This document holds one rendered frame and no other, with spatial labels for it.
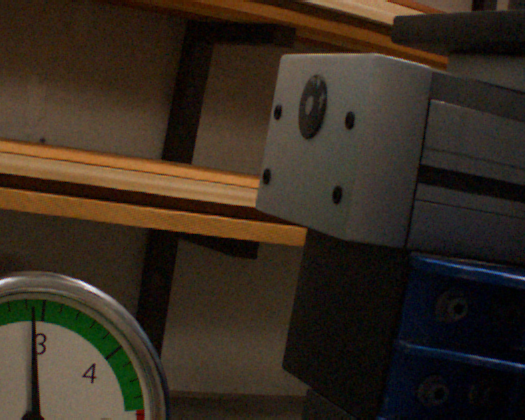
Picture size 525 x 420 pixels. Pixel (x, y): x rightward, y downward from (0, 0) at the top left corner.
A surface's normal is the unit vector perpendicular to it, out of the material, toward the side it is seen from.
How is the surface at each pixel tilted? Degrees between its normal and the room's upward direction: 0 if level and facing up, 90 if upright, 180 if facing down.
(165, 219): 90
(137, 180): 90
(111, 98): 90
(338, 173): 90
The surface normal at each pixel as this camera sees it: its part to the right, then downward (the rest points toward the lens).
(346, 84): -0.93, -0.15
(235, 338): 0.55, 0.14
